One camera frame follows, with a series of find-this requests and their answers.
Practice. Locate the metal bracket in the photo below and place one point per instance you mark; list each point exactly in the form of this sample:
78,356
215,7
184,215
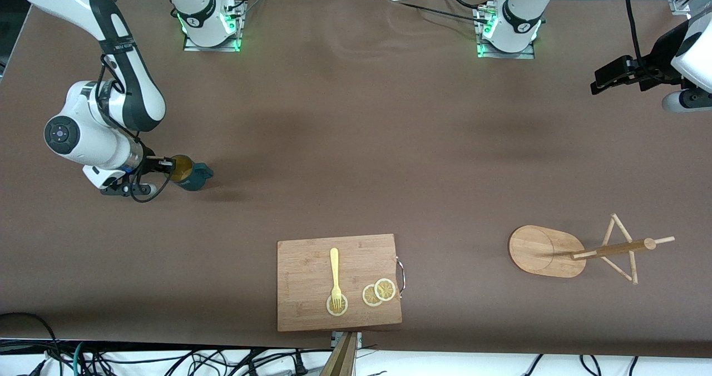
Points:
359,340

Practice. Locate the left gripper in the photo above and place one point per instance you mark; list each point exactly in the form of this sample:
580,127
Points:
658,59

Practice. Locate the lemon slice under fork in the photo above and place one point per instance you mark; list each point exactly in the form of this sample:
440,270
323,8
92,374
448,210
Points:
331,307

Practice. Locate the dark teal cup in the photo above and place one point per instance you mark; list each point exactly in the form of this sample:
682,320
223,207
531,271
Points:
194,176

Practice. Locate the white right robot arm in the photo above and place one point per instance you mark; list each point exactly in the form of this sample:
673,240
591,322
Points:
128,81

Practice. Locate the wooden cup rack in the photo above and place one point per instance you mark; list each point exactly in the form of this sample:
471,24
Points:
542,251

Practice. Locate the wooden cutting board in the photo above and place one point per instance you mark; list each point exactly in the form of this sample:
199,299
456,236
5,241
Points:
311,270

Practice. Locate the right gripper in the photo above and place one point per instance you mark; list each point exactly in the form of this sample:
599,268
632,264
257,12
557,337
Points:
151,165

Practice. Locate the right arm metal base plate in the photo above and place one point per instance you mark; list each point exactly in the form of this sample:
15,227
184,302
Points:
236,25

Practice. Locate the wooden beam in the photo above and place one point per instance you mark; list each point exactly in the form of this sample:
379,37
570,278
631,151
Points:
340,359

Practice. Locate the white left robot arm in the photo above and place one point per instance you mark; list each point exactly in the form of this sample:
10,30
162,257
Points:
520,17

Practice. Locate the yellow plastic fork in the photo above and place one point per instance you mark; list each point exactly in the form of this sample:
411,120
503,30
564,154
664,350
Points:
335,265

